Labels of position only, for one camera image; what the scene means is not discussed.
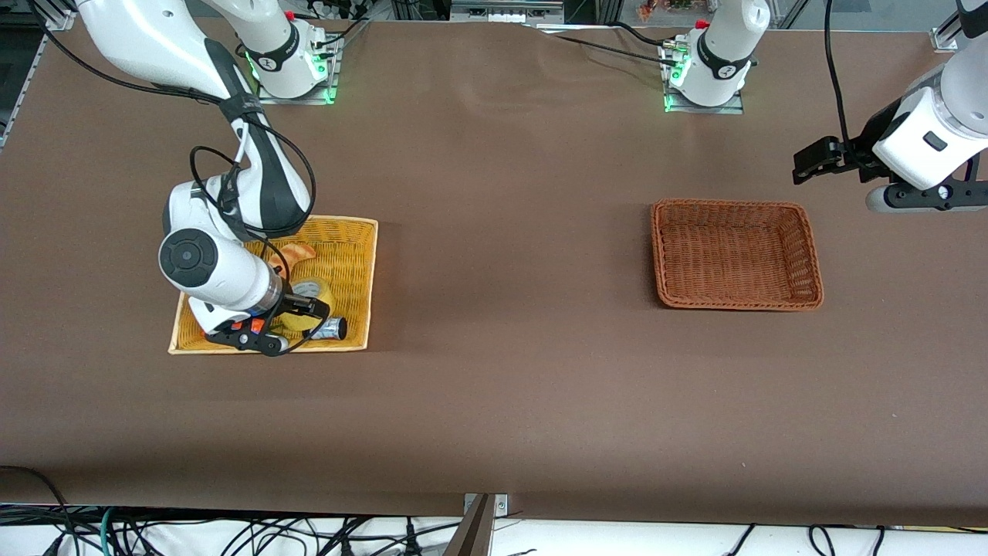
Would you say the yellow tape roll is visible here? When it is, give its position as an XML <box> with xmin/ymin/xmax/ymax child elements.
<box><xmin>279</xmin><ymin>276</ymin><xmax>337</xmax><ymax>331</ymax></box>

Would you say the toy croissant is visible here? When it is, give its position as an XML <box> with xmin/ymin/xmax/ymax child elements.
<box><xmin>272</xmin><ymin>242</ymin><xmax>317</xmax><ymax>280</ymax></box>

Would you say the yellow woven basket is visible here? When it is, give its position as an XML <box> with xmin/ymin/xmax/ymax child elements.
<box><xmin>168</xmin><ymin>215</ymin><xmax>379</xmax><ymax>356</ymax></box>

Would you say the brown wicker basket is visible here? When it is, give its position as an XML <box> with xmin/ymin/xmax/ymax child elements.
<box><xmin>650</xmin><ymin>198</ymin><xmax>824</xmax><ymax>311</ymax></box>

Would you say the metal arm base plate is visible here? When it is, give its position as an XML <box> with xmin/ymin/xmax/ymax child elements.
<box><xmin>251</xmin><ymin>27</ymin><xmax>344</xmax><ymax>107</ymax></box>
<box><xmin>662</xmin><ymin>39</ymin><xmax>746</xmax><ymax>115</ymax></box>

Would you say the aluminium frame profile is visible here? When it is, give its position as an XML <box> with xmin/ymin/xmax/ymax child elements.
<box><xmin>0</xmin><ymin>0</ymin><xmax>74</xmax><ymax>147</ymax></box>
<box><xmin>930</xmin><ymin>12</ymin><xmax>966</xmax><ymax>53</ymax></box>

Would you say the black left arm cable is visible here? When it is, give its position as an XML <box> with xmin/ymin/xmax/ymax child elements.
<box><xmin>823</xmin><ymin>0</ymin><xmax>854</xmax><ymax>151</ymax></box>

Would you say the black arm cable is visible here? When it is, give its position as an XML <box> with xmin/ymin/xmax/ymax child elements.
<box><xmin>823</xmin><ymin>0</ymin><xmax>854</xmax><ymax>151</ymax></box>
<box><xmin>31</xmin><ymin>0</ymin><xmax>317</xmax><ymax>256</ymax></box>

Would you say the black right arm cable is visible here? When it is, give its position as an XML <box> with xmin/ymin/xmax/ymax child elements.
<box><xmin>31</xmin><ymin>0</ymin><xmax>317</xmax><ymax>256</ymax></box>

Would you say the black floor cable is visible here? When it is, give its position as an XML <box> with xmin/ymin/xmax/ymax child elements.
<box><xmin>0</xmin><ymin>466</ymin><xmax>74</xmax><ymax>556</ymax></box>

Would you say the black cable on table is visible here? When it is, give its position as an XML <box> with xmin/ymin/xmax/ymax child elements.
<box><xmin>533</xmin><ymin>22</ymin><xmax>680</xmax><ymax>66</ymax></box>

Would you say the small metal table bracket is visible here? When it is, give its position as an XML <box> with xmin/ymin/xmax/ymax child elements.
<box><xmin>463</xmin><ymin>493</ymin><xmax>509</xmax><ymax>517</ymax></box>

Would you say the dark slanted post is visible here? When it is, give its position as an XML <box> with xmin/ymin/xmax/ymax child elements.
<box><xmin>444</xmin><ymin>494</ymin><xmax>496</xmax><ymax>556</ymax></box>

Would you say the silver equipment frame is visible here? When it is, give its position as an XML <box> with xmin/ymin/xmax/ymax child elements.
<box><xmin>448</xmin><ymin>0</ymin><xmax>568</xmax><ymax>25</ymax></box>

